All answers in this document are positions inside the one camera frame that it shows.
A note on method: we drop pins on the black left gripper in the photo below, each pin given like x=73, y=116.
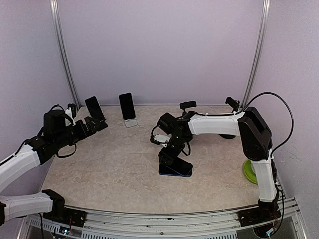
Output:
x=83, y=133

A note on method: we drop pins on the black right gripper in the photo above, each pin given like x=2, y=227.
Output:
x=168, y=157

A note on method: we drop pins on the black folding phone stand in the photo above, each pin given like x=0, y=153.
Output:
x=101, y=126

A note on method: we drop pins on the black phone silver case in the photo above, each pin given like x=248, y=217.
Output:
x=94, y=108

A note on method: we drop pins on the white folding phone stand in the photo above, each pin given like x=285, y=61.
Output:
x=130, y=123

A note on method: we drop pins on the clear phone case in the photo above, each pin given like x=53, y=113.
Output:
x=127, y=106

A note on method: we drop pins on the black pole stand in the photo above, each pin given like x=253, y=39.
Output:
x=235, y=104
x=186, y=105

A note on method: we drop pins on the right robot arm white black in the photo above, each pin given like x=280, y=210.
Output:
x=248, y=125

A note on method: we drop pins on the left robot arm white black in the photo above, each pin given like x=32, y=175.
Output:
x=59, y=131

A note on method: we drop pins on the blue phone underneath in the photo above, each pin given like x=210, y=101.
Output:
x=163, y=170

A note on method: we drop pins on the green plate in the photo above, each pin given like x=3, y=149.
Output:
x=249, y=172

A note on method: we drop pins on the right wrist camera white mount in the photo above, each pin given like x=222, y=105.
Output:
x=160, y=139

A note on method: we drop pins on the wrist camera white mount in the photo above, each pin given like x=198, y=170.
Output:
x=160, y=139
x=71, y=111

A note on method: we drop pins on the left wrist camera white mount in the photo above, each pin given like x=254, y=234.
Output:
x=71, y=111

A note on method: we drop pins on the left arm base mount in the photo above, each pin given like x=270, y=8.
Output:
x=71, y=217

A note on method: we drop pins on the front aluminium rail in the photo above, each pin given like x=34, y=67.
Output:
x=222, y=224

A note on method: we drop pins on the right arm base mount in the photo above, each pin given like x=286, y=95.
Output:
x=253, y=216

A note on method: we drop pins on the left aluminium frame post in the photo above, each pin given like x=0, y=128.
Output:
x=63, y=53

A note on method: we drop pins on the aluminium frame post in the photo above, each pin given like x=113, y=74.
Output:
x=258, y=51
x=63, y=53

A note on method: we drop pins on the right aluminium frame post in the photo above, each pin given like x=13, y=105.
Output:
x=258, y=51

